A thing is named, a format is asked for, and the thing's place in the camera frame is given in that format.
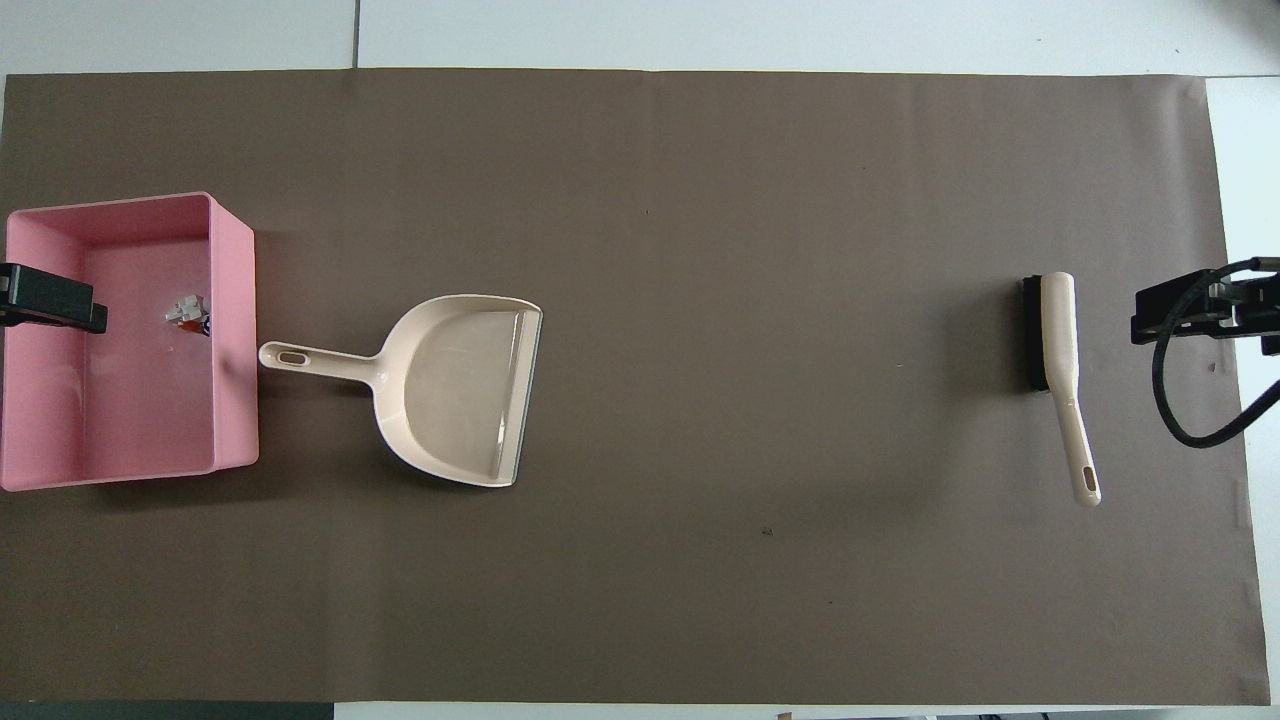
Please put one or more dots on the white e-waste piece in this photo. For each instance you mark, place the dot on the white e-waste piece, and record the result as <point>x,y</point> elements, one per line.
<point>184,309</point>

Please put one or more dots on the pink plastic bin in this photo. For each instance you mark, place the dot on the pink plastic bin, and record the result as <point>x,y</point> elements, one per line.
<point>140,420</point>

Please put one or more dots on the beige brush with black bristles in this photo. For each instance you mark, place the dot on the beige brush with black bristles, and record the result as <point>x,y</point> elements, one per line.
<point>1059,330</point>

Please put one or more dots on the beige plastic dustpan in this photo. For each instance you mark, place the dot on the beige plastic dustpan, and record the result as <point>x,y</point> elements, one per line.
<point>450,390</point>

